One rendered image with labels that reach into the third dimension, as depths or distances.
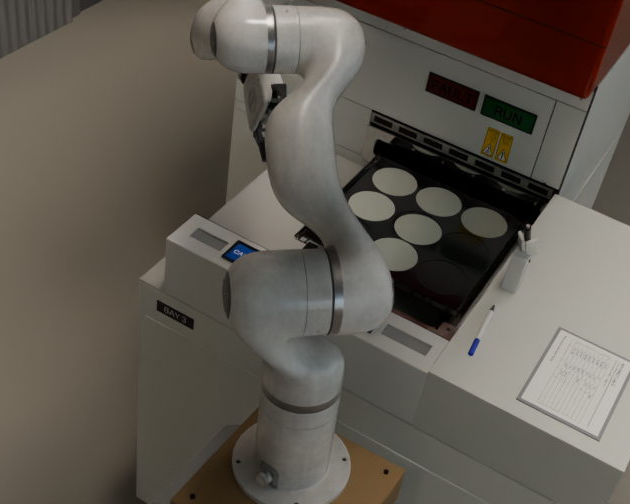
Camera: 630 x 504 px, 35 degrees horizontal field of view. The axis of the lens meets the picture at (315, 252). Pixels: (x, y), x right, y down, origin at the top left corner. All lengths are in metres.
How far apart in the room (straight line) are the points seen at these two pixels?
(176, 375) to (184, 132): 1.83
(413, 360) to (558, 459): 0.29
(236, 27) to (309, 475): 0.68
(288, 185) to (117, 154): 2.34
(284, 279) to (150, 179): 2.30
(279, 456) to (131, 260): 1.81
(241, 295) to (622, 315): 0.87
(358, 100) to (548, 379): 0.84
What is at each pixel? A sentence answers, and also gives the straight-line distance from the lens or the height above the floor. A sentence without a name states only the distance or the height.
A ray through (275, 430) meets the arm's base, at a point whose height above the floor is 1.03.
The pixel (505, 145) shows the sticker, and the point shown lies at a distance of 2.17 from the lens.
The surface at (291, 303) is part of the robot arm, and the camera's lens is 1.32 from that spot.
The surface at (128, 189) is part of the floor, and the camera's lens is 3.54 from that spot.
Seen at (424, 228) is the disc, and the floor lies 0.90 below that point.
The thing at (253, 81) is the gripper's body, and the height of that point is 1.21.
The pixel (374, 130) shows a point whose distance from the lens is 2.29.
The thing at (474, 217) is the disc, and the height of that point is 0.90.
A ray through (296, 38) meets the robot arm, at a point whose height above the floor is 1.48.
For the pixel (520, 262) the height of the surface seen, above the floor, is 1.04.
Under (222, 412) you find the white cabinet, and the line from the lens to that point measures 2.11.
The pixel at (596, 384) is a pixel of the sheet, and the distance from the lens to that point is 1.80.
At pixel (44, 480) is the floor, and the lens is 2.72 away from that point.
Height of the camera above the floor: 2.20
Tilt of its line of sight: 41 degrees down
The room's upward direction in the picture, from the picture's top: 10 degrees clockwise
